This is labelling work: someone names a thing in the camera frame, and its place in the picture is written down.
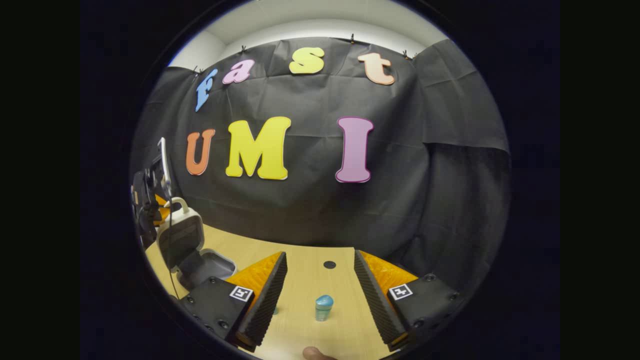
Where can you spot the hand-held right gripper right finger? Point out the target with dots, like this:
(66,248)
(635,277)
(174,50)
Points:
(377,305)

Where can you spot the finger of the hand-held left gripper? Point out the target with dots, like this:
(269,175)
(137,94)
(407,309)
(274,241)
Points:
(161,214)

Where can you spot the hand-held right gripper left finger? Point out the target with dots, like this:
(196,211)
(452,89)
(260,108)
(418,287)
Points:
(265,305)

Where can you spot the white suitcase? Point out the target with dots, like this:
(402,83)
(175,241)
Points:
(180,235)

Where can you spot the blue capped clear bottle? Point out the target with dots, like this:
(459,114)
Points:
(324,307)

